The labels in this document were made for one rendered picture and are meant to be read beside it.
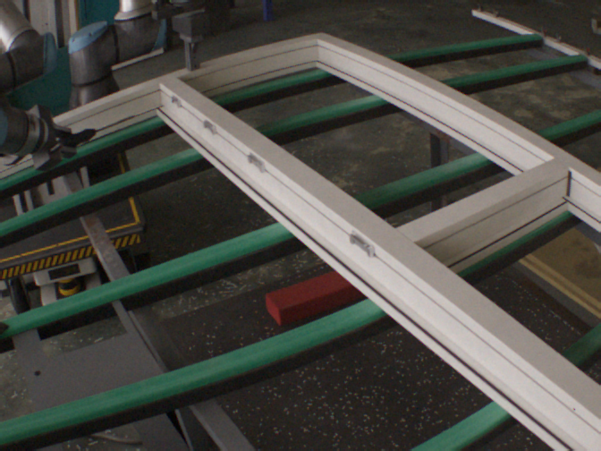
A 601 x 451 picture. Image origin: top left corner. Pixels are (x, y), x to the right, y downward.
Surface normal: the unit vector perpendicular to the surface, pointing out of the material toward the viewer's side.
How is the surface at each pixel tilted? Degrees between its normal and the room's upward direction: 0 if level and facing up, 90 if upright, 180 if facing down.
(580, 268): 0
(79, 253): 90
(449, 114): 90
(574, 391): 0
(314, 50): 90
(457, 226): 90
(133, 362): 0
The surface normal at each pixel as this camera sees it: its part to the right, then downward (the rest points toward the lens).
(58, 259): 0.35, 0.46
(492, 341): -0.86, 0.32
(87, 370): -0.07, -0.86
